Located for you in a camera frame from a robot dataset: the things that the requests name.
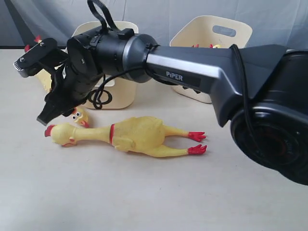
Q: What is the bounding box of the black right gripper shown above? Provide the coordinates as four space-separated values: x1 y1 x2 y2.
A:
13 30 106 126

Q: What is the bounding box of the yellow rubber chicken front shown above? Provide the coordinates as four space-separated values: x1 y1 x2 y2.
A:
24 35 90 128

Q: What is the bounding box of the yellow rubber chicken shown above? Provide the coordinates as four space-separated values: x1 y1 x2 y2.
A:
192 44 221 49
24 35 90 128
44 116 207 158

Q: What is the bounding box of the cream bin marked X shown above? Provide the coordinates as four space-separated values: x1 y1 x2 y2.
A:
169 15 253 104

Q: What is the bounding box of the cream bin marked O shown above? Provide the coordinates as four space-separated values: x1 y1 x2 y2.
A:
72 21 139 110

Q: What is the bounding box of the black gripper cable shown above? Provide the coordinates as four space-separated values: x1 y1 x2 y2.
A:
86 0 150 111

